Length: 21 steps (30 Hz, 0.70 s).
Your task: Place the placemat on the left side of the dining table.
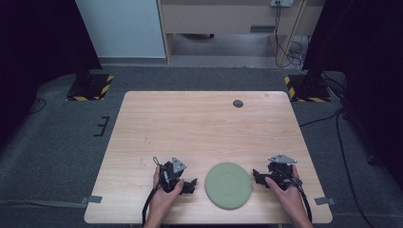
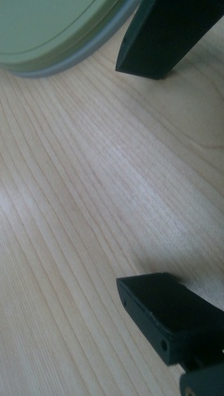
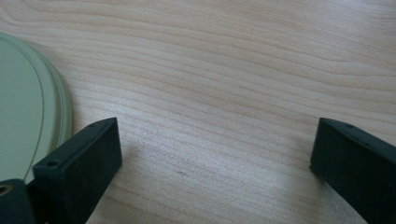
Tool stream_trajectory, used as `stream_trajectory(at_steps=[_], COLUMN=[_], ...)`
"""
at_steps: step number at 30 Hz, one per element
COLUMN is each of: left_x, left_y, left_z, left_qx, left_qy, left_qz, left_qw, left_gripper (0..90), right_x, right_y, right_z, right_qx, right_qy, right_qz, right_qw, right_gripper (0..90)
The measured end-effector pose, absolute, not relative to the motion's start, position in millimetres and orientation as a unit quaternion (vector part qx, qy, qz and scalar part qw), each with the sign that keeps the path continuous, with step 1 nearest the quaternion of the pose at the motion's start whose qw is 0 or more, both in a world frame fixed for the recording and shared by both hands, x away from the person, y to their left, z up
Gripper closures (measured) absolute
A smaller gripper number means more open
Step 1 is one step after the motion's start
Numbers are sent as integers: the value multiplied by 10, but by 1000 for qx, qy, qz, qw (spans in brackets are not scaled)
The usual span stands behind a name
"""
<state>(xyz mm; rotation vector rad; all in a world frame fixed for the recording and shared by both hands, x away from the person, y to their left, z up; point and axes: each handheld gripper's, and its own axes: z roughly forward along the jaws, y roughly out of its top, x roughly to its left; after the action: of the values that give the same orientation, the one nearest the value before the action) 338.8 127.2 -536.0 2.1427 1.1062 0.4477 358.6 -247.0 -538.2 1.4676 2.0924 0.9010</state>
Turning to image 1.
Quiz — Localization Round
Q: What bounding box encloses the person's right hand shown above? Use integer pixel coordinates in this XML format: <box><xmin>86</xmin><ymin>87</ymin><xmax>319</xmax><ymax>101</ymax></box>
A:
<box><xmin>264</xmin><ymin>164</ymin><xmax>308</xmax><ymax>220</ymax></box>

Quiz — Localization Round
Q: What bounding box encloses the grey tape piece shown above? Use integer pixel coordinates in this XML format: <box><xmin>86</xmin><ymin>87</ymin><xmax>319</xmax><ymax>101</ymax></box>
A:
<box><xmin>314</xmin><ymin>196</ymin><xmax>336</xmax><ymax>206</ymax></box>
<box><xmin>80</xmin><ymin>195</ymin><xmax>104</xmax><ymax>205</ymax></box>

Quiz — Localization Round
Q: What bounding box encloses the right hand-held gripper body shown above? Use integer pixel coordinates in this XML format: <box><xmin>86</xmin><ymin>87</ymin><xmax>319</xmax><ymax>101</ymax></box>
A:
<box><xmin>267</xmin><ymin>154</ymin><xmax>302</xmax><ymax>191</ymax></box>

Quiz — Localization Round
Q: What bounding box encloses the grey power strip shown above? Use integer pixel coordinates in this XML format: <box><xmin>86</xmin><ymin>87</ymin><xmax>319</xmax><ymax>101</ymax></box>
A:
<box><xmin>270</xmin><ymin>0</ymin><xmax>295</xmax><ymax>9</ymax></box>

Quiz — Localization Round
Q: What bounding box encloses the long black floor cable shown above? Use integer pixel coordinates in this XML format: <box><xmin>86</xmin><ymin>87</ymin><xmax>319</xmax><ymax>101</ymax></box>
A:
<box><xmin>298</xmin><ymin>107</ymin><xmax>370</xmax><ymax>228</ymax></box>

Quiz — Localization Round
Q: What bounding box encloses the dark curtain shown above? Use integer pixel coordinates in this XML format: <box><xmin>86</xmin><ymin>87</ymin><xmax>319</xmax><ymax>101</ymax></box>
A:
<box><xmin>0</xmin><ymin>0</ymin><xmax>103</xmax><ymax>150</ymax></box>
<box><xmin>301</xmin><ymin>0</ymin><xmax>403</xmax><ymax>188</ymax></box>

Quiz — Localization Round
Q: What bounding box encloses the grey floor cable cover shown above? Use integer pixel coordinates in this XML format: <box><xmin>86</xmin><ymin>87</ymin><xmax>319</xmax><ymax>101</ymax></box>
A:
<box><xmin>0</xmin><ymin>199</ymin><xmax>84</xmax><ymax>209</ymax></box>

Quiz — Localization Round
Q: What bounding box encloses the person's left hand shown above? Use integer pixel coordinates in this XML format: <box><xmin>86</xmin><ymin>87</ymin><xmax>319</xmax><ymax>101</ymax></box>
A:
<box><xmin>148</xmin><ymin>165</ymin><xmax>185</xmax><ymax>220</ymax></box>

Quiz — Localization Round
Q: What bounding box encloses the black stand base striped edge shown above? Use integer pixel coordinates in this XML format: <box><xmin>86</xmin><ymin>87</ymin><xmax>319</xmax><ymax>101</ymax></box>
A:
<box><xmin>283</xmin><ymin>73</ymin><xmax>332</xmax><ymax>104</ymax></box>
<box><xmin>66</xmin><ymin>72</ymin><xmax>115</xmax><ymax>102</ymax></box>

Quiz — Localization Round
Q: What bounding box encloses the white cable bundle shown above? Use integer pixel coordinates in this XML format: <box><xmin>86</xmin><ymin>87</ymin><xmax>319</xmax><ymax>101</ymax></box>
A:
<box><xmin>289</xmin><ymin>35</ymin><xmax>310</xmax><ymax>74</ymax></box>

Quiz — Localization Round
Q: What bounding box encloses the black hanging power cable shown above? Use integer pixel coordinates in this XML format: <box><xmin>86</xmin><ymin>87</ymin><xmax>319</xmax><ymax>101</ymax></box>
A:
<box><xmin>274</xmin><ymin>2</ymin><xmax>299</xmax><ymax>68</ymax></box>

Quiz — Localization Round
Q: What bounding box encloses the white wall panel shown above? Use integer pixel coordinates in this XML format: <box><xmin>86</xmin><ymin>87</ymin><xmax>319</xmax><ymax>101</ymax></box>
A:
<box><xmin>75</xmin><ymin>0</ymin><xmax>167</xmax><ymax>59</ymax></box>

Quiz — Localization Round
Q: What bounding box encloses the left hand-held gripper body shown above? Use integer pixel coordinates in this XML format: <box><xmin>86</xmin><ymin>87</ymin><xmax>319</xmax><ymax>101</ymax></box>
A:
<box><xmin>159</xmin><ymin>156</ymin><xmax>188</xmax><ymax>194</ymax></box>

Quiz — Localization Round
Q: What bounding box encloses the left hand-held gripper black cable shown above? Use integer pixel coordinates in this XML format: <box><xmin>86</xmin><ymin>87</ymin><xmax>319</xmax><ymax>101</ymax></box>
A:
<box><xmin>141</xmin><ymin>156</ymin><xmax>163</xmax><ymax>228</ymax></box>

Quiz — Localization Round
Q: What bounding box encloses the green plate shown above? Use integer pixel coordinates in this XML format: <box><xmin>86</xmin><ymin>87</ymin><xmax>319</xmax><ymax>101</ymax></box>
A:
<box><xmin>204</xmin><ymin>161</ymin><xmax>254</xmax><ymax>211</ymax></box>

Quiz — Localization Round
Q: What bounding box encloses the hand-held gripper black cable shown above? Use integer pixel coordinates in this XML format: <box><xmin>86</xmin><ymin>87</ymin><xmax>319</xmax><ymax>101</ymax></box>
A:
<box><xmin>297</xmin><ymin>180</ymin><xmax>314</xmax><ymax>223</ymax></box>
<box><xmin>141</xmin><ymin>156</ymin><xmax>163</xmax><ymax>228</ymax></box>

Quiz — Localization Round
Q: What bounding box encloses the right hand-held gripper black cable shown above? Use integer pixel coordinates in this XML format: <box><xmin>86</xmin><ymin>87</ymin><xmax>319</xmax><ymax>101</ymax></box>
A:
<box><xmin>297</xmin><ymin>180</ymin><xmax>314</xmax><ymax>223</ymax></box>

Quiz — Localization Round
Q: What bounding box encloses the short black floor cable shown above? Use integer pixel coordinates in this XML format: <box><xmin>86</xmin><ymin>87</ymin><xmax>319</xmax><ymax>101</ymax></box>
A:
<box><xmin>26</xmin><ymin>97</ymin><xmax>48</xmax><ymax>116</ymax></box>

